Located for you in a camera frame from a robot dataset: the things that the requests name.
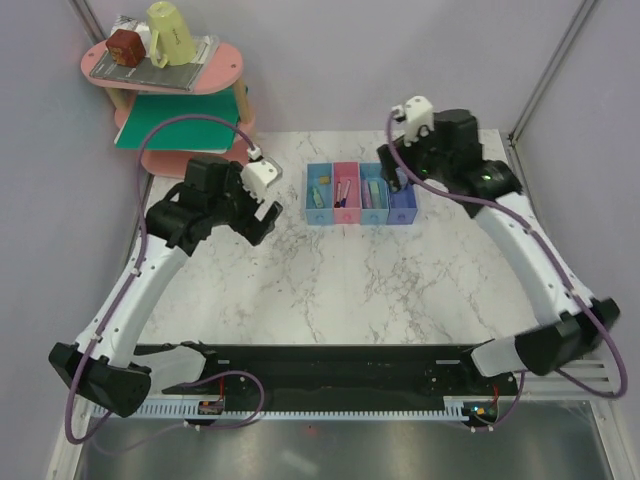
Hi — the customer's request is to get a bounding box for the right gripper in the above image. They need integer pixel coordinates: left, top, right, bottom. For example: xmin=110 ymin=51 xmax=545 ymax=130
xmin=376 ymin=117 xmax=452 ymax=194

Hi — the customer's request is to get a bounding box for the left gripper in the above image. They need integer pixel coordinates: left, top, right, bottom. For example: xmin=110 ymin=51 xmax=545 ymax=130
xmin=208 ymin=162 xmax=283 ymax=246

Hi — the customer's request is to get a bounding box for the green highlighter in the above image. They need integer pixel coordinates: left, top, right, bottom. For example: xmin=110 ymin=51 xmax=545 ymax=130
xmin=312 ymin=187 xmax=324 ymax=209
xmin=369 ymin=180 xmax=383 ymax=210

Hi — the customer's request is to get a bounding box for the light blue drawer bin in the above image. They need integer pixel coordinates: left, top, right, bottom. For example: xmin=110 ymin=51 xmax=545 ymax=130
xmin=359 ymin=163 xmax=389 ymax=226

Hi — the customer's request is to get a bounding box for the pink highlighter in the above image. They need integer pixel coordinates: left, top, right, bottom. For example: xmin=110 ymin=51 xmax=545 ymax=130
xmin=362 ymin=180 xmax=373 ymax=209

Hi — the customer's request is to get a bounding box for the pink drawer bin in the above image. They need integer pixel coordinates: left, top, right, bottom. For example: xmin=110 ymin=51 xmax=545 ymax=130
xmin=333 ymin=162 xmax=362 ymax=224

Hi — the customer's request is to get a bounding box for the blue cap marker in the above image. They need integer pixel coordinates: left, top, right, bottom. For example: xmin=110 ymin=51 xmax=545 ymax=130
xmin=334 ymin=182 xmax=342 ymax=209

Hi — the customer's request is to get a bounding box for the black cap marker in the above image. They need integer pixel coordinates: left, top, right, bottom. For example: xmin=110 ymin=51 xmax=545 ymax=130
xmin=339 ymin=179 xmax=351 ymax=208

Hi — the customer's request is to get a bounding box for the purple drawer bin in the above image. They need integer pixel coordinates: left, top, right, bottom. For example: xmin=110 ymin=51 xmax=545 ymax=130
xmin=387 ymin=181 xmax=418 ymax=225

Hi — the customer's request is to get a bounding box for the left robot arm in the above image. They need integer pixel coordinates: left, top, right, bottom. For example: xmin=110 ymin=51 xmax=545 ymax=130
xmin=49 ymin=157 xmax=282 ymax=418

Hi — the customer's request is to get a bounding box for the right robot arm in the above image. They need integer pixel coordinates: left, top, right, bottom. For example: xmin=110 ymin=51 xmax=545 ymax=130
xmin=378 ymin=97 xmax=620 ymax=394

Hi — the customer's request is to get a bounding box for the green folder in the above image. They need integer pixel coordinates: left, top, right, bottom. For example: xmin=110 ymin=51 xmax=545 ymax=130
xmin=114 ymin=93 xmax=241 ymax=155

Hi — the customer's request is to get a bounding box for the grey magazine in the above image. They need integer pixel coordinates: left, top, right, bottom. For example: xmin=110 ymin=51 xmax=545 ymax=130
xmin=89 ymin=35 xmax=220 ymax=91

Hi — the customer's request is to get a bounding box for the pink wooden tiered shelf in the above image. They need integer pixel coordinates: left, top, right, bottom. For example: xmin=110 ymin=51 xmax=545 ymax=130
xmin=81 ymin=42 xmax=255 ymax=179

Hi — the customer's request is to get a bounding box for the yellow mug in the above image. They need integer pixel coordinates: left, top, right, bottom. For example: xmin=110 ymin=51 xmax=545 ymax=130
xmin=147 ymin=1 xmax=196 ymax=68

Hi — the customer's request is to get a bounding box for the red brown cube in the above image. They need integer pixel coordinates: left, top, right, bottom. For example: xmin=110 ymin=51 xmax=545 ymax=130
xmin=105 ymin=29 xmax=146 ymax=68

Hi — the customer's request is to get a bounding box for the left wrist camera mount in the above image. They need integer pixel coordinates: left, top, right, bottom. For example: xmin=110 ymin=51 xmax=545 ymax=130
xmin=240 ymin=159 xmax=282 ymax=202

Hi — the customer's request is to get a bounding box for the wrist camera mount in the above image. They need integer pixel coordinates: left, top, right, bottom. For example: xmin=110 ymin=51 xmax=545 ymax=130
xmin=392 ymin=96 xmax=434 ymax=146
xmin=240 ymin=159 xmax=282 ymax=202

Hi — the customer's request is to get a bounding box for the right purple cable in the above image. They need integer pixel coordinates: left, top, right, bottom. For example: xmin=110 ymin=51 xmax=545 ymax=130
xmin=385 ymin=109 xmax=629 ymax=434

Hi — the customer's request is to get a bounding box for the purple cable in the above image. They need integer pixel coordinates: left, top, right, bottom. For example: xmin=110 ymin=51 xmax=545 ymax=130
xmin=385 ymin=109 xmax=629 ymax=434
xmin=64 ymin=114 xmax=266 ymax=446

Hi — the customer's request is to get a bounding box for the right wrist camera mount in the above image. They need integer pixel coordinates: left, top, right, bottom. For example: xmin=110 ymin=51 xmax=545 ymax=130
xmin=392 ymin=96 xmax=434 ymax=146

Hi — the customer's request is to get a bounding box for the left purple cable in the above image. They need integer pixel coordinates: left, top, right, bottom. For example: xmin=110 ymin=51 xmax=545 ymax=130
xmin=64 ymin=114 xmax=266 ymax=446

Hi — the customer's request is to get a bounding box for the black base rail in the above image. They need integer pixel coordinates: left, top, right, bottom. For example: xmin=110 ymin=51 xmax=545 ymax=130
xmin=165 ymin=344 xmax=518 ymax=413

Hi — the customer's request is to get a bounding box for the white cable duct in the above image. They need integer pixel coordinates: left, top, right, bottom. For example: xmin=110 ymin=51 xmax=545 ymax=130
xmin=131 ymin=396 xmax=495 ymax=421

